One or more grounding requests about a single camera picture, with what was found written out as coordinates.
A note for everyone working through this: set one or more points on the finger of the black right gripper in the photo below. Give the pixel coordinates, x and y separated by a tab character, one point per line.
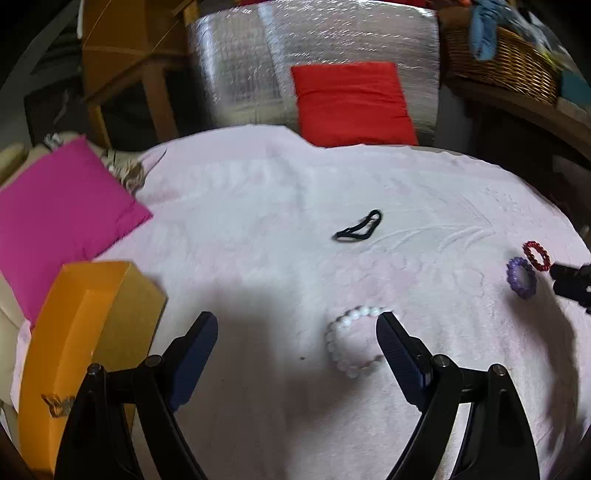
572	283

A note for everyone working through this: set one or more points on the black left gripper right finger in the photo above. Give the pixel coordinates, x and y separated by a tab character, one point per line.
422	376

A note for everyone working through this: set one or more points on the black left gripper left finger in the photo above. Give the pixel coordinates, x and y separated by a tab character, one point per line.
176	372

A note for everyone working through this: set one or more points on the orange cardboard tray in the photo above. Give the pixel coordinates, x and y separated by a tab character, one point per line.
102	312

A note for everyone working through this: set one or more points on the pale pink blanket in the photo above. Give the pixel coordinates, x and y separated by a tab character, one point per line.
279	238

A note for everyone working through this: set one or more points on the magenta cushion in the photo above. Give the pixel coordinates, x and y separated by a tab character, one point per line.
103	213

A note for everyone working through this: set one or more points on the wicker basket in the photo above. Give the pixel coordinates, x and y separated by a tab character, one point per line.
516	66

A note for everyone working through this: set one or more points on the cream leather sofa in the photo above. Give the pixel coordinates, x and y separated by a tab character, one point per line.
36	223

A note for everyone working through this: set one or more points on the clutter of clothes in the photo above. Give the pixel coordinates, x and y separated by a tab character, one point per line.
488	16

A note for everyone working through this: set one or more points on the red cushion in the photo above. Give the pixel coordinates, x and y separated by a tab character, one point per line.
351	104

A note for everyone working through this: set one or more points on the silver foil insulation panel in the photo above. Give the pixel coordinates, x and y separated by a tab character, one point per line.
243	56

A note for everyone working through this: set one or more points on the orange wooden cabinet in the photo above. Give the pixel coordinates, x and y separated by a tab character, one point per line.
138	82

